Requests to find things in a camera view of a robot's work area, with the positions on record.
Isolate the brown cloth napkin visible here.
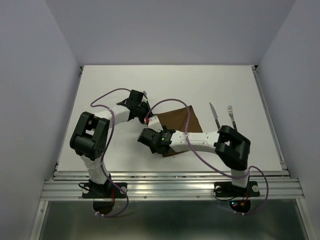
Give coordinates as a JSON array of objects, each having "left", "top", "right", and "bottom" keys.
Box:
[{"left": 153, "top": 104, "right": 204, "bottom": 158}]

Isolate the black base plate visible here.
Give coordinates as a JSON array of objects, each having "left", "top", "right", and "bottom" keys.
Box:
[
  {"left": 214, "top": 181, "right": 260, "bottom": 198},
  {"left": 78, "top": 181, "right": 126, "bottom": 199}
]

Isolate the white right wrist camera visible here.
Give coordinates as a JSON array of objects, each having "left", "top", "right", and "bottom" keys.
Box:
[{"left": 145, "top": 115, "right": 163, "bottom": 133}]

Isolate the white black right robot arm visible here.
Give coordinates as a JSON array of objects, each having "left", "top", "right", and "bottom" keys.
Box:
[{"left": 137, "top": 125, "right": 251, "bottom": 195}]

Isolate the aluminium rail frame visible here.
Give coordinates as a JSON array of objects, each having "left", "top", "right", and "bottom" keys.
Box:
[{"left": 29, "top": 64, "right": 313, "bottom": 240}]

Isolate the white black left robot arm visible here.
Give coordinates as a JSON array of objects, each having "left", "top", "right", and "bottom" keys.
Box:
[{"left": 69, "top": 90, "right": 150, "bottom": 199}]

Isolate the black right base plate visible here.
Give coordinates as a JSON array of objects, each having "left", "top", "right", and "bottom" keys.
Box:
[{"left": 214, "top": 181, "right": 260, "bottom": 198}]

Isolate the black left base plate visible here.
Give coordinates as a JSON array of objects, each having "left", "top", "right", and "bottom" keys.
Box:
[{"left": 78, "top": 181, "right": 126, "bottom": 199}]

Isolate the silver knife dark handle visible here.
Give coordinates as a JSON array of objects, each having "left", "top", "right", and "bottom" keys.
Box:
[{"left": 209, "top": 102, "right": 221, "bottom": 130}]

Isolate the silver fork dark handle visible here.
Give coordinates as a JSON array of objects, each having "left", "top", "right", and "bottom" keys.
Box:
[{"left": 227, "top": 105, "right": 238, "bottom": 131}]

